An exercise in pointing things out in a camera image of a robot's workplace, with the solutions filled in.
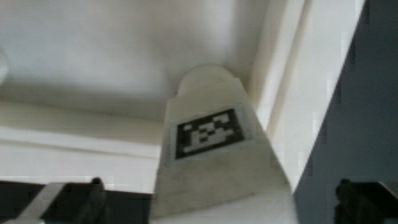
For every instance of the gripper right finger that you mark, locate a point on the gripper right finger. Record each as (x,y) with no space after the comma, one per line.
(366,202)

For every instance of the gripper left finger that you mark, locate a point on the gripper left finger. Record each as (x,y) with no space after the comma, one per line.
(70,203)

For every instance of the white leg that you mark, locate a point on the white leg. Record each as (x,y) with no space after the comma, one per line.
(221,181)

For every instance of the white square tabletop part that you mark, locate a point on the white square tabletop part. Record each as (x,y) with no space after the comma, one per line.
(94,56)

